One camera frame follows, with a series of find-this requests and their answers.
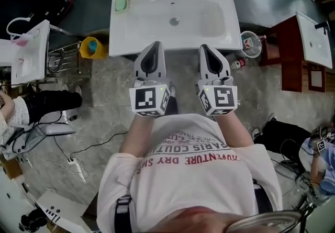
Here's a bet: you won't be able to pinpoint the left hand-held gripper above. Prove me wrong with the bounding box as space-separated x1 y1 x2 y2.
128 41 172 118

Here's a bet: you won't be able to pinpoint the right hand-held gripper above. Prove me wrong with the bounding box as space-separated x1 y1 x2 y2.
197 44 239 117

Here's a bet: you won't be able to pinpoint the green soap bar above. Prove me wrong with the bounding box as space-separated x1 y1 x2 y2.
114 0 130 13

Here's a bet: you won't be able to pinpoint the person's left forearm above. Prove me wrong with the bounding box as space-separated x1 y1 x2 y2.
118 115 155 160

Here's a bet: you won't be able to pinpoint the person's right forearm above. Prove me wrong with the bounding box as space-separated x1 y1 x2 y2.
214 114 255 149

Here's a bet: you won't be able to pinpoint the white washbasin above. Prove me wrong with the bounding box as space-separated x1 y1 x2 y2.
108 0 243 58

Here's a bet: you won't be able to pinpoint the small white sink basin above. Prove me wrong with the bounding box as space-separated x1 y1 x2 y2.
295 11 333 70
0 18 51 89

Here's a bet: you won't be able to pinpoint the red label plastic bottle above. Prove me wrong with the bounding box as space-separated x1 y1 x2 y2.
230 57 248 71

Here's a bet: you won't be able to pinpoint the white mesh wastebasket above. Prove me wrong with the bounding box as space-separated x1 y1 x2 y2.
240 30 263 59

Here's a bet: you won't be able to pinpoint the yellow bin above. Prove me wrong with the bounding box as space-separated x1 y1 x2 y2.
79 36 108 60

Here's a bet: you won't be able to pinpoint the brown wooden cabinet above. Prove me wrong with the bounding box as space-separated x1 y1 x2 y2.
260 15 327 94

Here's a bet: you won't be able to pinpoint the small black faucet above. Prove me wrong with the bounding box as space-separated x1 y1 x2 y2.
314 20 331 35

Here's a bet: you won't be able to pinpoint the person's white printed shirt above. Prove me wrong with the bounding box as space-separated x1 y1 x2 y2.
96 113 284 233

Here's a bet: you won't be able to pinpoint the white power strip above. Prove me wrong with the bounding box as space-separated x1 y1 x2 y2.
66 157 82 173

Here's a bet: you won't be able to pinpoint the pink holder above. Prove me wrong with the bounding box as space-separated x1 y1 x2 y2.
10 33 30 47

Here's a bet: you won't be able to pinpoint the grey backpack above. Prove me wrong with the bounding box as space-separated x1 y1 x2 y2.
0 124 48 161

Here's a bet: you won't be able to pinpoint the white curved faucet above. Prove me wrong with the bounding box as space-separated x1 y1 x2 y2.
6 17 31 39

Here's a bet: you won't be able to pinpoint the white striped panel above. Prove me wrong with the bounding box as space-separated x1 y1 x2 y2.
35 191 93 233

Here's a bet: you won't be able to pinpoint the person's eyeglasses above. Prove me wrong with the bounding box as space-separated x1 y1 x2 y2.
227 209 305 233

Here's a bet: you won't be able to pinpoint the metal wire rack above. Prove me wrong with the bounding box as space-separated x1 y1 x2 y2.
47 40 91 79

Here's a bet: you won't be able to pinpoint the black power cable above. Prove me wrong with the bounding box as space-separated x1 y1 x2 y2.
53 132 129 162

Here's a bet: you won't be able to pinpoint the black harness strap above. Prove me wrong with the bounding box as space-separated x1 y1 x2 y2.
115 195 133 233
252 179 274 215

